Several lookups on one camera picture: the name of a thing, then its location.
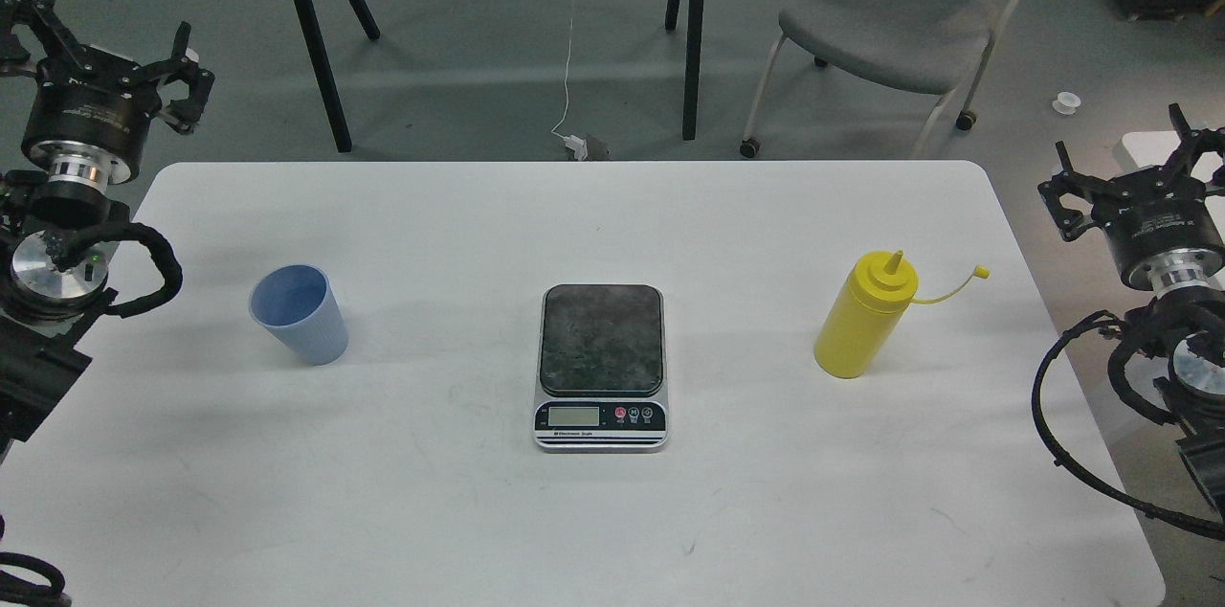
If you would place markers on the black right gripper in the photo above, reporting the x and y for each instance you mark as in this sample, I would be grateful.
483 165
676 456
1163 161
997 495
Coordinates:
1148 219

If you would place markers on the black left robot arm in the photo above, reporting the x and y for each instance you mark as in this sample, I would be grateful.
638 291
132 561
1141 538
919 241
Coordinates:
70 253

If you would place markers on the blue ribbed plastic cup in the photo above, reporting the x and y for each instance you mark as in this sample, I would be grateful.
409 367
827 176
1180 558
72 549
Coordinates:
296 304

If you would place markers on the white side table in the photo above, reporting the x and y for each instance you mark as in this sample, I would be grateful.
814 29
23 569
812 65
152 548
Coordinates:
1137 151

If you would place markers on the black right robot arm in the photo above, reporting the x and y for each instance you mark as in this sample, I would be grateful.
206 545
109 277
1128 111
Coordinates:
1166 365

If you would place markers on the digital kitchen scale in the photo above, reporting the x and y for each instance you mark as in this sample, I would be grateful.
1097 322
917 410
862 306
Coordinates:
601 384

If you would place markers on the small white cap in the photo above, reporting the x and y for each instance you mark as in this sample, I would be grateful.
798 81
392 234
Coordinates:
1066 103

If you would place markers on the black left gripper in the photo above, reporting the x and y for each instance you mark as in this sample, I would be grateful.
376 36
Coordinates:
98 112

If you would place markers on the yellow squeeze bottle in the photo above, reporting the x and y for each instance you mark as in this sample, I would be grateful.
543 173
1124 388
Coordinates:
881 287

